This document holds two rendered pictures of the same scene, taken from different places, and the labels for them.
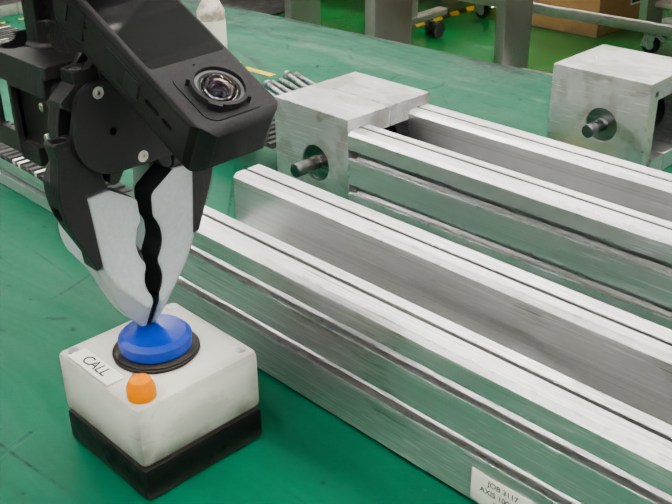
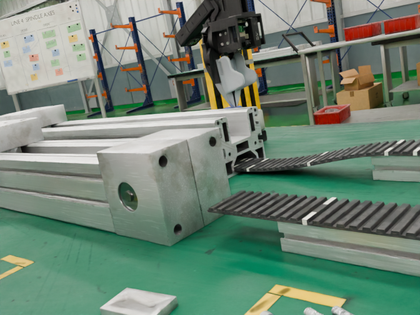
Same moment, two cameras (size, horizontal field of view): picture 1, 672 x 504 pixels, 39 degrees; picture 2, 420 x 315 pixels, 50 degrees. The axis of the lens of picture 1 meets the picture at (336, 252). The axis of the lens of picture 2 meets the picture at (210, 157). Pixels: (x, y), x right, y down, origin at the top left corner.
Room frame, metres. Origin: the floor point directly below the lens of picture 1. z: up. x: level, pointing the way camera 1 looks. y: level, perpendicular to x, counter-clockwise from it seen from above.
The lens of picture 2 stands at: (1.26, 0.02, 0.95)
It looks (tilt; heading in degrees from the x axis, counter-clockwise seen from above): 12 degrees down; 178
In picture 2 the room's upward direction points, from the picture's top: 11 degrees counter-clockwise
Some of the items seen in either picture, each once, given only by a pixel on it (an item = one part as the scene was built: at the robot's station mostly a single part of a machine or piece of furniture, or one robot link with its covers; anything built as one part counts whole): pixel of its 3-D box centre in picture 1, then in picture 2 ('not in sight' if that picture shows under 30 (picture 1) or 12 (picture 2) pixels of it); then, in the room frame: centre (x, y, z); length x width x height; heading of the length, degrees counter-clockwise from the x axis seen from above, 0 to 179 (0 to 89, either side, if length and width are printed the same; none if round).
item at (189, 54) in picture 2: not in sight; (130, 64); (-9.84, -1.13, 1.10); 3.30 x 0.90 x 2.20; 47
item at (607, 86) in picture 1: (613, 114); not in sight; (0.85, -0.26, 0.83); 0.11 x 0.10 x 0.10; 135
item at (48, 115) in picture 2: not in sight; (30, 124); (0.15, -0.36, 0.87); 0.16 x 0.11 x 0.07; 44
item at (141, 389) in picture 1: (140, 386); not in sight; (0.40, 0.10, 0.85); 0.02 x 0.02 x 0.01
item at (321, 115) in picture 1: (342, 149); (174, 178); (0.77, -0.01, 0.83); 0.12 x 0.09 x 0.10; 134
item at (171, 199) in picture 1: (143, 229); (232, 82); (0.47, 0.11, 0.90); 0.06 x 0.03 x 0.09; 44
